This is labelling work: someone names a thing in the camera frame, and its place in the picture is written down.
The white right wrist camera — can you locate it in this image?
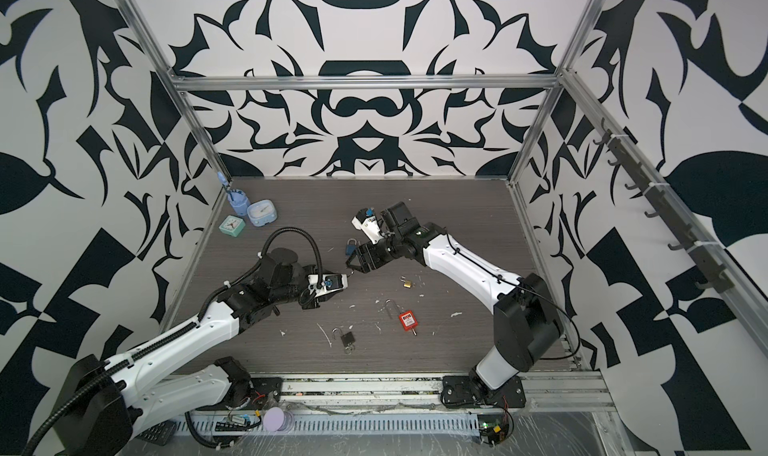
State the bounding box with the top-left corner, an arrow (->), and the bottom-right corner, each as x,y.
352,208 -> 385,244

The light blue alarm clock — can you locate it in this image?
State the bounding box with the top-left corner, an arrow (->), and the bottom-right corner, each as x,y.
246,199 -> 278,227

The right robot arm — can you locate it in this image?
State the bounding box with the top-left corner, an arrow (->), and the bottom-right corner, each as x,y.
347,202 -> 566,408

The small black padlock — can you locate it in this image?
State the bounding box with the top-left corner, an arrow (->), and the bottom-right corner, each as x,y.
332,327 -> 356,354

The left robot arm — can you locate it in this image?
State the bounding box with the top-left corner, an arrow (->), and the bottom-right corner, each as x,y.
22,227 -> 348,455

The green small clock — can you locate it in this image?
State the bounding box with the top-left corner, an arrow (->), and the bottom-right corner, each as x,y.
218,215 -> 246,237

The purple round disc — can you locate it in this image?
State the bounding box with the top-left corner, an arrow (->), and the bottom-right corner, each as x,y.
262,407 -> 289,432

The green circuit board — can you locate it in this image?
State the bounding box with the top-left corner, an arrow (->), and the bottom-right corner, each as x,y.
215,414 -> 262,432

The red safety padlock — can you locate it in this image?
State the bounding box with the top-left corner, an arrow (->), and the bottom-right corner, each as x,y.
384,299 -> 418,336

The aluminium frame corner post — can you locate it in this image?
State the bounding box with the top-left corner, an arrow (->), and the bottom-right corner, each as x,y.
115,0 -> 231,181

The white cable duct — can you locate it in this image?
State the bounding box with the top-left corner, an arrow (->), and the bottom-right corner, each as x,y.
192,413 -> 482,437

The blue padlock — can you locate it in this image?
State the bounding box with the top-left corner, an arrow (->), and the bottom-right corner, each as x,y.
344,238 -> 358,256

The blue pen holder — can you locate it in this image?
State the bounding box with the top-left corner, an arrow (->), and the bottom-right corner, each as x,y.
217,172 -> 251,217

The right electronics board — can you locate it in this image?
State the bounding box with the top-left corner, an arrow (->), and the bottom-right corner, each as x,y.
478,412 -> 515,447

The black remote control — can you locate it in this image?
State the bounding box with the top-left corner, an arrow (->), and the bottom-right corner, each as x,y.
136,420 -> 177,446

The wall hook rack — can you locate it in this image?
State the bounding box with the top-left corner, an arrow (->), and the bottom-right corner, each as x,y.
596,128 -> 736,294

